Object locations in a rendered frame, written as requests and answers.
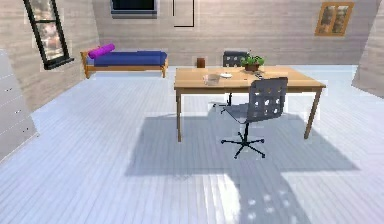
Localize green plant in brown pot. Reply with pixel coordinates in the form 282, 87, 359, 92
240, 54, 266, 73

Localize thin black picture frame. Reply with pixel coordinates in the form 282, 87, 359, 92
172, 0, 196, 29

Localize white chest of drawers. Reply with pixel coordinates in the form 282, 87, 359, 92
0, 49, 39, 163

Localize black framed window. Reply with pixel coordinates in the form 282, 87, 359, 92
22, 0, 75, 71

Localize wooden bed with blue mattress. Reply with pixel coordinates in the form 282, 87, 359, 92
80, 49, 169, 80

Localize grey perforated swivel chair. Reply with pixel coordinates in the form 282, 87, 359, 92
212, 50, 250, 115
220, 76, 289, 160

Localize wooden table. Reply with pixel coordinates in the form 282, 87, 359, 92
173, 65, 327, 143

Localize purple bolster pillow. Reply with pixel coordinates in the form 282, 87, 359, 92
87, 43, 116, 60

